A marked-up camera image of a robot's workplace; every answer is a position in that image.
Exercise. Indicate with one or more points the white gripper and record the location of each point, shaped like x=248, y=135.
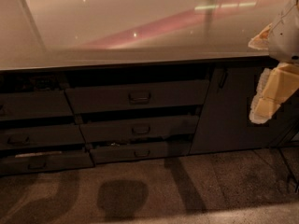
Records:
x=286, y=41

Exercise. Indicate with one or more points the dark drawer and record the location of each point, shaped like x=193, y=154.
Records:
x=138, y=128
x=45, y=163
x=43, y=136
x=137, y=96
x=33, y=105
x=140, y=151

